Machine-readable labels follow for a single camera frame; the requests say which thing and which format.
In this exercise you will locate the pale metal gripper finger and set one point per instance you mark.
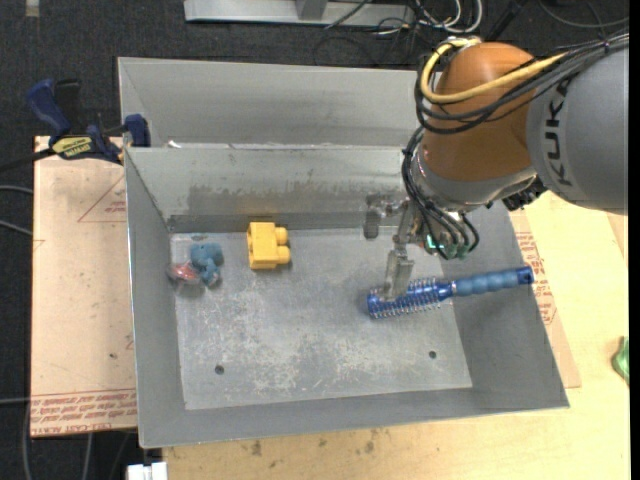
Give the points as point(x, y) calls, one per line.
point(391, 273)
point(404, 273)

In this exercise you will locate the blue hairbrush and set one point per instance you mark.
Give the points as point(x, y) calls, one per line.
point(425, 295)

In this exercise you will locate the grey metal bin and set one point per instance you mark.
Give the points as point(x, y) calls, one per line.
point(300, 343)

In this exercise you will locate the yellow toy building block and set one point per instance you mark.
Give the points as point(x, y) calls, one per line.
point(263, 245)

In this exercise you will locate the blue toy animal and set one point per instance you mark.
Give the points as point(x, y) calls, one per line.
point(205, 258)

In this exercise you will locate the clear pink round toy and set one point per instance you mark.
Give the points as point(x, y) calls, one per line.
point(181, 273)

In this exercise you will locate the brown cardboard board, red print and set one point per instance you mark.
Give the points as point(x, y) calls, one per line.
point(80, 293)

